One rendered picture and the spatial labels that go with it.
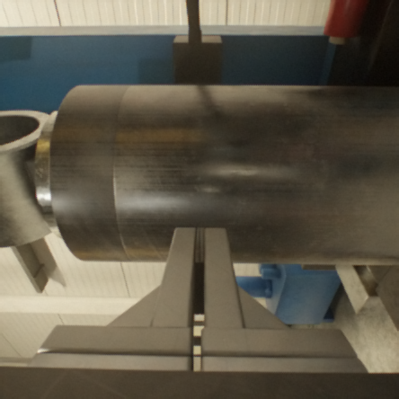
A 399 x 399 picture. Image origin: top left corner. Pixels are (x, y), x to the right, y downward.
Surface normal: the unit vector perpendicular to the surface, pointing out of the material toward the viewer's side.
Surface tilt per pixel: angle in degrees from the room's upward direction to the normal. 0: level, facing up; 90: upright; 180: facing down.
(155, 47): 90
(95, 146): 90
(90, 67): 90
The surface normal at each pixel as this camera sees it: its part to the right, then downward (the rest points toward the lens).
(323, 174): -0.01, 0.04
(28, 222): 0.58, 0.47
